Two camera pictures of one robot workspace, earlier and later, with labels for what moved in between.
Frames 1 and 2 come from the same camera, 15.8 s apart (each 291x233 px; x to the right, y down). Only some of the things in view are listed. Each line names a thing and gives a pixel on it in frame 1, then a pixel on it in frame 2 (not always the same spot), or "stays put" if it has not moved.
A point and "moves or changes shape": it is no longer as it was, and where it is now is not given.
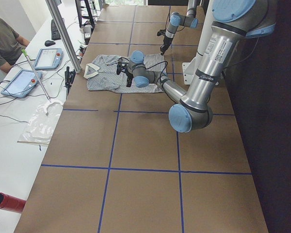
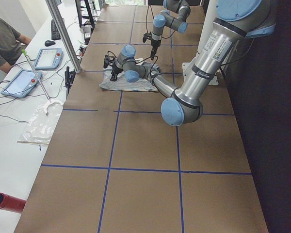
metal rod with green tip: x=25 y=54 stays put
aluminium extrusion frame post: x=66 y=38 stays put
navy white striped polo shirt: x=101 y=73 moves or changes shape
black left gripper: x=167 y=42 -> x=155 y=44
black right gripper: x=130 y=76 -> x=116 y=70
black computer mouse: x=49 y=42 stays put
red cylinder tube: x=3 y=201 stays put
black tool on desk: x=70 y=76 stays put
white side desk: x=26 y=106 stays put
